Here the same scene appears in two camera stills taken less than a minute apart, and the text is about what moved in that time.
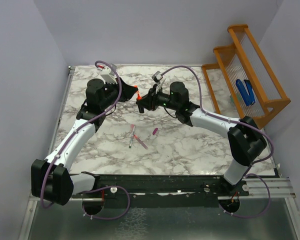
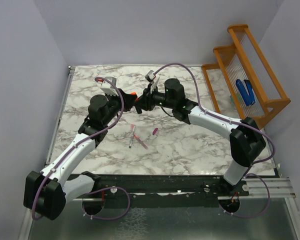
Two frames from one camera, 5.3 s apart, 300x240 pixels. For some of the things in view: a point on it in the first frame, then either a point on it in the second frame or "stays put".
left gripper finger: (127, 91) -> (129, 100)
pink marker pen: (139, 140) stays put
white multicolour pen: (132, 137) stays put
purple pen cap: (155, 131) stays put
